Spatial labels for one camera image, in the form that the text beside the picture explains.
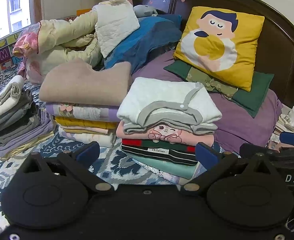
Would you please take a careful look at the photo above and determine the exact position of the teal folded garment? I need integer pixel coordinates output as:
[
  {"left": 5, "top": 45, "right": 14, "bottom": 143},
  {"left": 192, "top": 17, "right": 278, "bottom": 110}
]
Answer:
[{"left": 127, "top": 152, "right": 200, "bottom": 180}]

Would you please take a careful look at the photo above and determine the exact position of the white floral folded cloth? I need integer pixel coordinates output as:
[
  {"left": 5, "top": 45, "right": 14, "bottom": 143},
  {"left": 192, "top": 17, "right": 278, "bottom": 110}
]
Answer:
[{"left": 58, "top": 126, "right": 117, "bottom": 148}]

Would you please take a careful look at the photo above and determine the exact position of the purple pillow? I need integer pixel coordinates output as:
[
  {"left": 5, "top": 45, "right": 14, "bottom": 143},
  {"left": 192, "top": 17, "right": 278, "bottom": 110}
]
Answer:
[{"left": 132, "top": 50, "right": 284, "bottom": 154}]

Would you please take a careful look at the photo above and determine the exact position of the colourful alphabet play mat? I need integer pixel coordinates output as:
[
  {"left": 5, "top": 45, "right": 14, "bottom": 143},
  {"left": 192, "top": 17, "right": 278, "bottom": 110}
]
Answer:
[{"left": 0, "top": 29, "right": 28, "bottom": 72}]

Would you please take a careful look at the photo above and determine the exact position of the white folded garment grey trim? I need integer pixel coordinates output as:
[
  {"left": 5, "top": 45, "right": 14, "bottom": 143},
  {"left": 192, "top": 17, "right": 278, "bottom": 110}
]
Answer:
[{"left": 117, "top": 77, "right": 223, "bottom": 134}]

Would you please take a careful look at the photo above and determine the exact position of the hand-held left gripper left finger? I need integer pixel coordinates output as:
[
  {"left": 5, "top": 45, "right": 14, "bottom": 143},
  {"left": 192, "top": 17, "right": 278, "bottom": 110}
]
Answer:
[{"left": 19, "top": 141, "right": 115, "bottom": 195}]

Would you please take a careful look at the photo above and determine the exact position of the pink cartoon folded garment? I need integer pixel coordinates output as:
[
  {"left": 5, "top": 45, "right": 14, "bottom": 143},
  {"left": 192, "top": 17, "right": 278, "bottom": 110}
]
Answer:
[{"left": 116, "top": 121, "right": 215, "bottom": 145}]

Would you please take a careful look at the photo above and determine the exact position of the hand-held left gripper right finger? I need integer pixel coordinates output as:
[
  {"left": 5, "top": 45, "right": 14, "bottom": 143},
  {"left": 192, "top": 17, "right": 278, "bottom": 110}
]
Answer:
[{"left": 181, "top": 142, "right": 275, "bottom": 197}]

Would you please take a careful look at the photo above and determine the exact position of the green pillow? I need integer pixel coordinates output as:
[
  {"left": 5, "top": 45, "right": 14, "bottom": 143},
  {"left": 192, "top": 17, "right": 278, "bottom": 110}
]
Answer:
[{"left": 164, "top": 60, "right": 275, "bottom": 118}]

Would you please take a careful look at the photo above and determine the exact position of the blue blanket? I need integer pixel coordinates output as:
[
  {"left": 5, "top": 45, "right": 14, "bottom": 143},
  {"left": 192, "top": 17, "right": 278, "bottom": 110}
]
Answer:
[{"left": 103, "top": 14, "right": 184, "bottom": 74}]

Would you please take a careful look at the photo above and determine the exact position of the stack of grey folded clothes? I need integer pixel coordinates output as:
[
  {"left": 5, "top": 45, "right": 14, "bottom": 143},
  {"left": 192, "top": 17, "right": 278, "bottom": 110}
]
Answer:
[{"left": 0, "top": 75, "right": 55, "bottom": 161}]

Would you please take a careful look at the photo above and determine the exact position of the pile of papers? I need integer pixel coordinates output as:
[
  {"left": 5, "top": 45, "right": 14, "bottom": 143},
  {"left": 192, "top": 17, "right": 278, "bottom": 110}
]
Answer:
[{"left": 269, "top": 105, "right": 294, "bottom": 150}]

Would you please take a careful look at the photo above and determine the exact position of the black striped folded garment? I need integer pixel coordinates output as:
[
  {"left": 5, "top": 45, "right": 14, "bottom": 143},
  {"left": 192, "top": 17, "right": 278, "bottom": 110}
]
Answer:
[{"left": 120, "top": 138, "right": 199, "bottom": 166}]

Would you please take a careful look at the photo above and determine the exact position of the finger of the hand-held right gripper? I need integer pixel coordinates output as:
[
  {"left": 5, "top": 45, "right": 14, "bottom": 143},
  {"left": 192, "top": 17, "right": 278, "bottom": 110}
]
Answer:
[
  {"left": 239, "top": 144, "right": 282, "bottom": 157},
  {"left": 279, "top": 131, "right": 294, "bottom": 147}
]

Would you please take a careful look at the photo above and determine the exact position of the beige folded blanket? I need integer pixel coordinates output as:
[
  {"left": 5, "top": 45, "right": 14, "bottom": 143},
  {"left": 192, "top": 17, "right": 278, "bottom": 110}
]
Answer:
[{"left": 39, "top": 59, "right": 133, "bottom": 106}]

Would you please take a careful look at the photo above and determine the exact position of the window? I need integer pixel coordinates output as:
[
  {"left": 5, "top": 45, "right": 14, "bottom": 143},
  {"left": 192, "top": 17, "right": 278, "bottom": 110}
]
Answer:
[{"left": 0, "top": 0, "right": 43, "bottom": 47}]

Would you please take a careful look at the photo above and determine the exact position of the grey plush toy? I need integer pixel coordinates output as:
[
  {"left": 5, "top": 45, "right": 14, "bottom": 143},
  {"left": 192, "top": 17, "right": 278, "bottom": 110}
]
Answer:
[{"left": 133, "top": 4, "right": 159, "bottom": 18}]

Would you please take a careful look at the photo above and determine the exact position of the dark wooden headboard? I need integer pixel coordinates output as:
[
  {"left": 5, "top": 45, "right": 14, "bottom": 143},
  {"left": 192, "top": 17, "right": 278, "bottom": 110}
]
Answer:
[{"left": 129, "top": 0, "right": 294, "bottom": 110}]

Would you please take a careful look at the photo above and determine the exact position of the yellow cartoon cushion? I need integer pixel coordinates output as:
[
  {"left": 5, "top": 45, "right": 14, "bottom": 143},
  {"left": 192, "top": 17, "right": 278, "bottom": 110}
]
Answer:
[{"left": 173, "top": 6, "right": 265, "bottom": 92}]

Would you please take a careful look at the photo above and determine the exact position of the blue patterned bedsheet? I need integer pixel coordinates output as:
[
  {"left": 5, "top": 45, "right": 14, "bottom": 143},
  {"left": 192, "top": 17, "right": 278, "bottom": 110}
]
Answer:
[{"left": 0, "top": 69, "right": 200, "bottom": 238}]

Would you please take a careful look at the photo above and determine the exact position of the yellow folded garment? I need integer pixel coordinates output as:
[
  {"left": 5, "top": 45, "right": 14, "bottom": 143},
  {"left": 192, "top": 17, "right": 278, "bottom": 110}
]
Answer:
[{"left": 55, "top": 116, "right": 120, "bottom": 134}]

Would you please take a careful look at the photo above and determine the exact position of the cream quilted comforter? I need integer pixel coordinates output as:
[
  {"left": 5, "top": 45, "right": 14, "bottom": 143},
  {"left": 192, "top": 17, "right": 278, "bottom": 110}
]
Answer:
[{"left": 13, "top": 0, "right": 140, "bottom": 85}]

